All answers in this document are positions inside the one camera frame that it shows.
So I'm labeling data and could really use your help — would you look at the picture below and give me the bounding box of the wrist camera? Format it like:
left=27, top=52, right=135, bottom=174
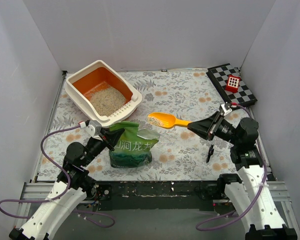
left=78, top=120, right=102, bottom=139
left=219, top=102, right=237, bottom=117

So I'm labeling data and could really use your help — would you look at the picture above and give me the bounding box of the red grid block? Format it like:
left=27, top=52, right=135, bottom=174
left=225, top=74, right=241, bottom=93

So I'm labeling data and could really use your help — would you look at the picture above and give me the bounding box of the black and grey checkerboard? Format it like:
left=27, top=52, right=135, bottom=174
left=207, top=63, right=258, bottom=107

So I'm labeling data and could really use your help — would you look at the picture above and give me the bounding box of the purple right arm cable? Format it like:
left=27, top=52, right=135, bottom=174
left=195, top=102, right=268, bottom=232

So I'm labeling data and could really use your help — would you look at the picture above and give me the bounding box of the green cat litter bag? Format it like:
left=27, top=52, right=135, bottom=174
left=109, top=121, right=160, bottom=168

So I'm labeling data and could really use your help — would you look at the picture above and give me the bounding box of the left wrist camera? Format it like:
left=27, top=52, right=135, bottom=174
left=78, top=120, right=102, bottom=139

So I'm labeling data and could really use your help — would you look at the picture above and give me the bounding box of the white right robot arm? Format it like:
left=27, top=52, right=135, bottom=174
left=187, top=111, right=298, bottom=240

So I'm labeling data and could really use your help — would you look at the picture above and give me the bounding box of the yellow plastic litter scoop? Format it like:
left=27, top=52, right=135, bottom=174
left=147, top=112, right=191, bottom=129

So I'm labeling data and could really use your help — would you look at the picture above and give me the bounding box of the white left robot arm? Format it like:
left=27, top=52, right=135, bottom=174
left=9, top=128, right=125, bottom=240

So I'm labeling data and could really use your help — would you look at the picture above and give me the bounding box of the floral patterned table mat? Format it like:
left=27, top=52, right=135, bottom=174
left=37, top=71, right=236, bottom=182

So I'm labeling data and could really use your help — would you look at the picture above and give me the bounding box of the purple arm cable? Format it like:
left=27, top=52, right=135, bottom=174
left=0, top=121, right=116, bottom=228
left=195, top=102, right=268, bottom=232

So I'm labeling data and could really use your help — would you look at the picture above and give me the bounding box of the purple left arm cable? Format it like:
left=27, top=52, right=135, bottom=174
left=0, top=121, right=116, bottom=228

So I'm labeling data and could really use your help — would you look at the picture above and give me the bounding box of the small black clip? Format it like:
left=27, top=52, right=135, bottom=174
left=206, top=144, right=215, bottom=163

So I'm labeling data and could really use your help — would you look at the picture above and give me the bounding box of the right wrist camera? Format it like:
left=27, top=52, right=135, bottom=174
left=219, top=102, right=237, bottom=117

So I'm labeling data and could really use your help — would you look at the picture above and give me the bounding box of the white and orange litter box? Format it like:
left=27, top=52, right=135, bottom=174
left=65, top=60, right=143, bottom=127

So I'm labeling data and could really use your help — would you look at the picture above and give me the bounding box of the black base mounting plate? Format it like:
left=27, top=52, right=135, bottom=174
left=78, top=180, right=234, bottom=214

